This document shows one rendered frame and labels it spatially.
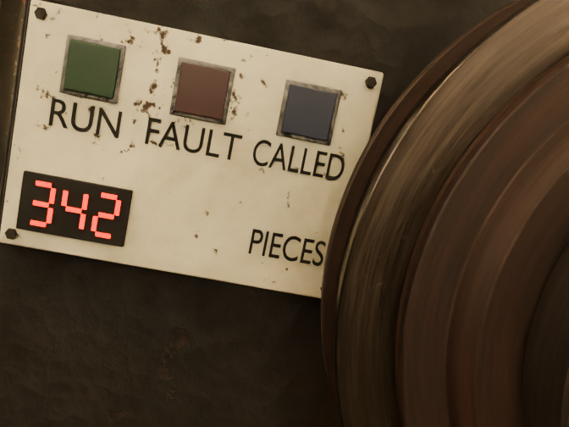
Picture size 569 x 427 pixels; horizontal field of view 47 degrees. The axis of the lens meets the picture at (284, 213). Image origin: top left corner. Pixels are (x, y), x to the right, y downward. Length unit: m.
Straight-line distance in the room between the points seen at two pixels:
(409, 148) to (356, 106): 0.13
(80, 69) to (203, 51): 0.09
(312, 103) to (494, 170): 0.17
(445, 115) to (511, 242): 0.08
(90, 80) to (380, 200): 0.24
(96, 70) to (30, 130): 0.07
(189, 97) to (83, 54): 0.08
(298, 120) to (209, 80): 0.07
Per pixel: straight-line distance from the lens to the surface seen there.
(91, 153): 0.51
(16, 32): 3.38
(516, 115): 0.37
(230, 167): 0.49
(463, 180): 0.36
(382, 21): 0.53
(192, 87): 0.49
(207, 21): 0.52
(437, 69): 0.44
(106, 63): 0.50
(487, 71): 0.38
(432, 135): 0.38
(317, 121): 0.49
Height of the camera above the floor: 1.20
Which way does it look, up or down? 9 degrees down
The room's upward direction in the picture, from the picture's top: 11 degrees clockwise
